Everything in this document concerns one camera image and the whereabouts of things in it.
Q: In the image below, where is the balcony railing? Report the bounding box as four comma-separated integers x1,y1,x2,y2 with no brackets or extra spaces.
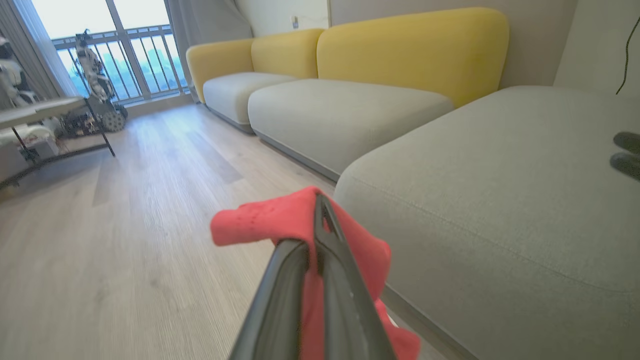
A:
51,24,190,105

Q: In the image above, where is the large grey sofa seat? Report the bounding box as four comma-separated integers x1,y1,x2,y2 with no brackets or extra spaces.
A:
333,85,640,360

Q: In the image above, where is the small grey sofa seat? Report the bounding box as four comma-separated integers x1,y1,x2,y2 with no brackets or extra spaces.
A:
202,72,300,135

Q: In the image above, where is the sheer white curtain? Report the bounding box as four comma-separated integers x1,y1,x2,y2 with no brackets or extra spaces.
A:
0,0,82,101

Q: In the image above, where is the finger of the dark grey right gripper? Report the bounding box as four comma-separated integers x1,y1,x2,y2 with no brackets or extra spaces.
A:
613,131,640,155
609,152,640,181

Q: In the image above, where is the yellow corner sofa backrest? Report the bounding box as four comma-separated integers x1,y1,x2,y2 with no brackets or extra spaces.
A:
186,28,326,104

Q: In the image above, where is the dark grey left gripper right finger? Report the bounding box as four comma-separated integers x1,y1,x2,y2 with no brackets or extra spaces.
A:
313,193,399,360

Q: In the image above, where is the grey curtain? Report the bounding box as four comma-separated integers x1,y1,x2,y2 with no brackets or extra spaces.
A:
166,0,254,104

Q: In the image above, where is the thin black cable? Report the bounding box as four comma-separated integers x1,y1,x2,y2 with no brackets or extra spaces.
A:
616,16,640,95

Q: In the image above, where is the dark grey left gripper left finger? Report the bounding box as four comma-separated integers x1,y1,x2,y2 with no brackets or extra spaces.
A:
229,239,311,360

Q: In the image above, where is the grey folding table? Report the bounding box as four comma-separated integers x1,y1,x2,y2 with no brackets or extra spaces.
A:
0,96,116,190

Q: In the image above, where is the red knit clothing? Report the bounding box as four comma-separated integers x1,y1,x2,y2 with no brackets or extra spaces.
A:
210,186,422,360

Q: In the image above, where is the medium grey sofa seat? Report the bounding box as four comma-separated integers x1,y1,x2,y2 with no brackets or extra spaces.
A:
247,78,455,183

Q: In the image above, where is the wide yellow sofa backrest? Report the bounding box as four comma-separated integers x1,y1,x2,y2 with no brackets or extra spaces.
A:
316,7,510,109

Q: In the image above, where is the white robot behind table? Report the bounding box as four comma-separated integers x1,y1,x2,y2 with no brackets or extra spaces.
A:
0,36,42,109

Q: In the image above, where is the white box under table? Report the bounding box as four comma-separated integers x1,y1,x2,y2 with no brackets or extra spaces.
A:
0,124,60,173

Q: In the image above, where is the wheeled robot by window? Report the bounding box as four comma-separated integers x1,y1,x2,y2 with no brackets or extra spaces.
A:
68,29,129,137

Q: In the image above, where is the cream sofa backrest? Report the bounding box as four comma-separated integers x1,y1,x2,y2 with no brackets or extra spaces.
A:
553,0,640,97

